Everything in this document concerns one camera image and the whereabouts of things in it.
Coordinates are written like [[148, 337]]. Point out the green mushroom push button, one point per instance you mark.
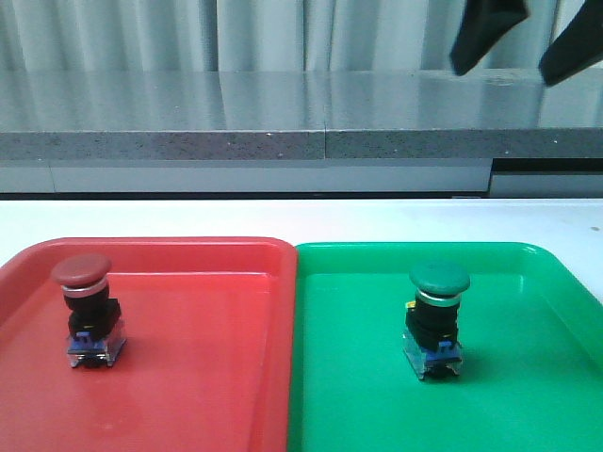
[[430, 337]]

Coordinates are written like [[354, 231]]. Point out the green plastic tray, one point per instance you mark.
[[532, 342]]

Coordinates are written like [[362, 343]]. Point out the red mushroom push button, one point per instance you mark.
[[96, 336]]

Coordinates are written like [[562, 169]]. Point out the red plastic tray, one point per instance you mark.
[[207, 361]]

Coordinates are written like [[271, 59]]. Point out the grey stone countertop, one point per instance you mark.
[[395, 134]]

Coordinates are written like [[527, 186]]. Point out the grey pleated curtain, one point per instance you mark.
[[267, 36]]

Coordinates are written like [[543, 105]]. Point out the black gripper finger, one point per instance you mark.
[[577, 48], [483, 24]]

